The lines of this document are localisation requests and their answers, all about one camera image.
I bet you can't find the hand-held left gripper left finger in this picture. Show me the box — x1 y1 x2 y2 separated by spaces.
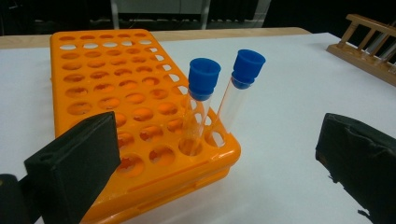
23 111 122 224

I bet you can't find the wooden test tube rack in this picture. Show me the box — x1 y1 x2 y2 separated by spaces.
326 13 396 88

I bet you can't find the orange plastic test tube rack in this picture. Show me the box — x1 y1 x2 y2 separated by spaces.
49 28 242 224

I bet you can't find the white table mat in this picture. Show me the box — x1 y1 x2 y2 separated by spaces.
0 32 396 224

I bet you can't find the grey metal stand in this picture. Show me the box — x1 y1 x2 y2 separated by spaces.
109 0 272 31

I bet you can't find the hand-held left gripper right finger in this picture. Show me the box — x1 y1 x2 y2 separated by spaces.
315 112 396 224

